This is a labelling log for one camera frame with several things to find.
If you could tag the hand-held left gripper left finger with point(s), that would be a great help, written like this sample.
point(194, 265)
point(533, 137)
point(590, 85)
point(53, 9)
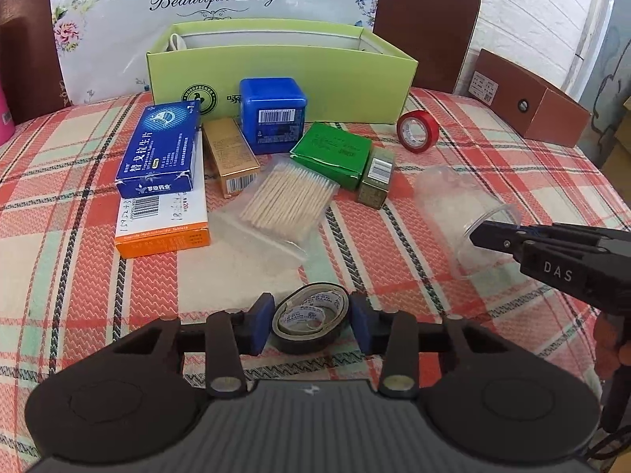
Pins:
point(261, 322)

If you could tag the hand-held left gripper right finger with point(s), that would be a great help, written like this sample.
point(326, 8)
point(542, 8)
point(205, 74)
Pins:
point(360, 322)

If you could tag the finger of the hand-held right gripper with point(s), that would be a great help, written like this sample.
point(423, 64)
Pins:
point(577, 234)
point(493, 239)

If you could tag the black tape roll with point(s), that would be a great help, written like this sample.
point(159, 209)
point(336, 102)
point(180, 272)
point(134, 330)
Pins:
point(305, 346)

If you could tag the clear plastic cup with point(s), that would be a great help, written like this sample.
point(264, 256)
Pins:
point(443, 207)

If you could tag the red tape roll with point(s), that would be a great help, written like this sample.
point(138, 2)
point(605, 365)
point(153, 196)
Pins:
point(433, 130)

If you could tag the orange white medicine box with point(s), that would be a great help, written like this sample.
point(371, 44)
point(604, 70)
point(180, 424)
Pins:
point(162, 224)

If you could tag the gold box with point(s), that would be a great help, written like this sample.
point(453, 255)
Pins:
point(229, 157)

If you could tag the green packet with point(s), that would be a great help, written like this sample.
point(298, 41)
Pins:
point(330, 150)

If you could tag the blue medicine box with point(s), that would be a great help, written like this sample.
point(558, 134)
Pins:
point(157, 148)

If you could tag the blue plastic box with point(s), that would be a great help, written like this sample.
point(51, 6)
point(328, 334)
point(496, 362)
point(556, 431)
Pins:
point(271, 103)

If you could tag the light green cardboard box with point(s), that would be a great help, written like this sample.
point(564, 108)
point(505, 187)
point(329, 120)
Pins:
point(320, 83)

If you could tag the brown cardboard box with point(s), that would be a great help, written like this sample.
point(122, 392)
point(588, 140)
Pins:
point(552, 113)

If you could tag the clear bag of wooden sticks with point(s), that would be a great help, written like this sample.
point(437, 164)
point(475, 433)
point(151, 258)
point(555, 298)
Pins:
point(286, 197)

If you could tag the olive green small box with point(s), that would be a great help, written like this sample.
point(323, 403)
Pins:
point(374, 182)

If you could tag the plaid bedsheet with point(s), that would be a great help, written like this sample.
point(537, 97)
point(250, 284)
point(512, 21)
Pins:
point(74, 281)

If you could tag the brown wooden headboard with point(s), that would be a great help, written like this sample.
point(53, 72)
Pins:
point(424, 24)

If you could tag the floral plastic bedding package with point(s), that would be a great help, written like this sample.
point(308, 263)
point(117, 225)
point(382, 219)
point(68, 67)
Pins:
point(123, 49)

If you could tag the pink insulated bottle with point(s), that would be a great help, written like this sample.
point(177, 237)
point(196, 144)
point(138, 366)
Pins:
point(5, 118)

